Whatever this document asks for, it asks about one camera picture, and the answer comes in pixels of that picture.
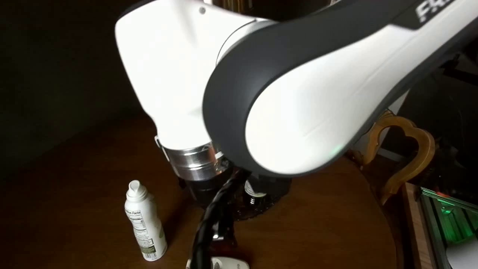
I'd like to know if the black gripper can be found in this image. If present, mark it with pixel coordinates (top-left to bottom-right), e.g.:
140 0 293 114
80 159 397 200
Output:
180 170 246 244

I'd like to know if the white spray bottle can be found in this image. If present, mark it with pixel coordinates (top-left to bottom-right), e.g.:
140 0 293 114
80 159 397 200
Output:
122 177 169 262

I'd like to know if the carved wooden chair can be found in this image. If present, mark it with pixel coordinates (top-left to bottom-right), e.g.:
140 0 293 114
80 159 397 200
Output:
360 110 439 206

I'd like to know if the wooden crate edge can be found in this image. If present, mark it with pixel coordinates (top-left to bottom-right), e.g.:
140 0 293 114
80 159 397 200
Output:
399 180 436 269

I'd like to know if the green box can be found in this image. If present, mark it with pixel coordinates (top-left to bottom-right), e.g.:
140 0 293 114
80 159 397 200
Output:
418 185 478 249

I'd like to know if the pale grey object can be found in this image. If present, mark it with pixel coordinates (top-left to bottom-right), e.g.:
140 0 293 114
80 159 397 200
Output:
443 237 478 269

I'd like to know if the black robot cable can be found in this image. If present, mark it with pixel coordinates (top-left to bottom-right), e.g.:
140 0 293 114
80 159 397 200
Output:
189 168 251 269

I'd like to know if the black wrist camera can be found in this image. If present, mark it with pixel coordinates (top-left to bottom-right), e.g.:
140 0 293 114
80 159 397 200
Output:
242 170 294 220

